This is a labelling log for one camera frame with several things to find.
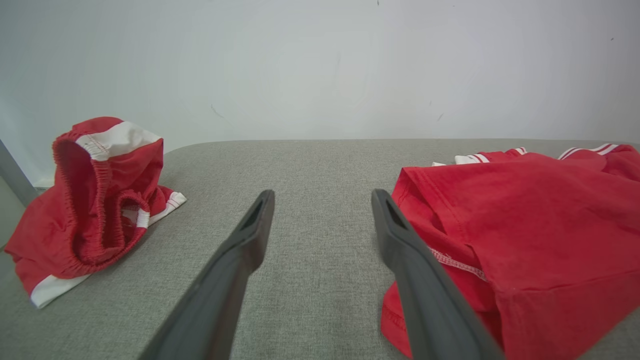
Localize red white basketball jersey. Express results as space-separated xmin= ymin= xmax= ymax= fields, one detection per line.
xmin=380 ymin=144 xmax=640 ymax=360

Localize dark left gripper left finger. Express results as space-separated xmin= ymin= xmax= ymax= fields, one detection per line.
xmin=137 ymin=189 xmax=276 ymax=360

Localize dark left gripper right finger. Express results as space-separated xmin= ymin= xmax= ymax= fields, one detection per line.
xmin=371 ymin=188 xmax=506 ymax=360

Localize red shorts with white stripe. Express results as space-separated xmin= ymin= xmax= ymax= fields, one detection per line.
xmin=4 ymin=116 xmax=188 ymax=309

